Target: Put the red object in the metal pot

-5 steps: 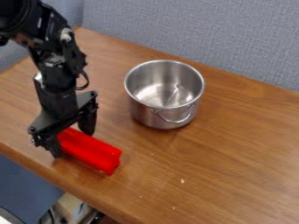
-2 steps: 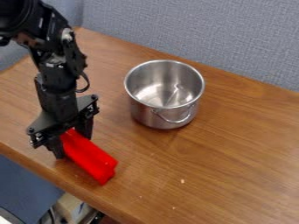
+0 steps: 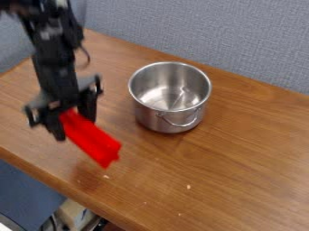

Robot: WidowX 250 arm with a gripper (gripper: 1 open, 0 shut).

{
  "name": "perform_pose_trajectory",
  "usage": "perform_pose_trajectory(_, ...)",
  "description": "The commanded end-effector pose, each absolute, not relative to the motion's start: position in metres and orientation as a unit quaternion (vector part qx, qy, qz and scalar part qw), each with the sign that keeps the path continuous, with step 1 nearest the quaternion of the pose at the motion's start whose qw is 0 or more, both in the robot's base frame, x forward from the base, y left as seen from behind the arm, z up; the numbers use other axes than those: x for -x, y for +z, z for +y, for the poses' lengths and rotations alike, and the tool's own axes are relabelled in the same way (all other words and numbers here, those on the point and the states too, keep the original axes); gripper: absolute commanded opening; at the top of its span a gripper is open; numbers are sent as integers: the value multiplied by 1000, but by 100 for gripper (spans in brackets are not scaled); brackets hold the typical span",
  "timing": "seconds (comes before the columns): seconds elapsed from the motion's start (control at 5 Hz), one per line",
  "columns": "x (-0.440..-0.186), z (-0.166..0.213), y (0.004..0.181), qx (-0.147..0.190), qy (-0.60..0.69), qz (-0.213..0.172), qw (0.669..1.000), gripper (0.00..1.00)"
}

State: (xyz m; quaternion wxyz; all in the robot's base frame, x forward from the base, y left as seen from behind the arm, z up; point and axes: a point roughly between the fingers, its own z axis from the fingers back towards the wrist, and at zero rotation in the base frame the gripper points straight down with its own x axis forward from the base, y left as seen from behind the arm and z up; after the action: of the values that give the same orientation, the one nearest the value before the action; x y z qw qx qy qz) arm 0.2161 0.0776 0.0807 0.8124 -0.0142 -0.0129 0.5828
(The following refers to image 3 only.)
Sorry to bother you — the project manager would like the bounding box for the white box under table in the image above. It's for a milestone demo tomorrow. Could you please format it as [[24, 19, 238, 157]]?
[[56, 199, 98, 231]]

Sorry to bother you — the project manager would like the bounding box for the stainless steel pot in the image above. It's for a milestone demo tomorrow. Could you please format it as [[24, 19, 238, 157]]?
[[128, 61, 213, 134]]

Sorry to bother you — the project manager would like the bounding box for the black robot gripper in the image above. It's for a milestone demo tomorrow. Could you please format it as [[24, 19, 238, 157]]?
[[23, 53, 104, 142]]

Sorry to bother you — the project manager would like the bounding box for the red plastic block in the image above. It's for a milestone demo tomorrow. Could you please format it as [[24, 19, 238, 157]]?
[[59, 109, 122, 169]]

